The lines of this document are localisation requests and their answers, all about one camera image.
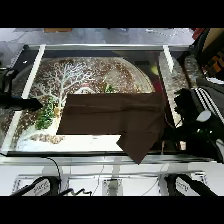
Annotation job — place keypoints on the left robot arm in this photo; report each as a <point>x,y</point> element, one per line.
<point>20,102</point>

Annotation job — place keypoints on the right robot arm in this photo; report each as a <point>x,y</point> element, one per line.
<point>203,116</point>

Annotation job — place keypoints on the brown pants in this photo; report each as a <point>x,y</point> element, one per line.
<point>110,114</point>

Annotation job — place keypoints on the heap of clothes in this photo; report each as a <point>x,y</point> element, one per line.
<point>213,59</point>

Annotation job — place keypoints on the black white-striped garment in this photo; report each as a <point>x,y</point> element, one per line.
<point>213,96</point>

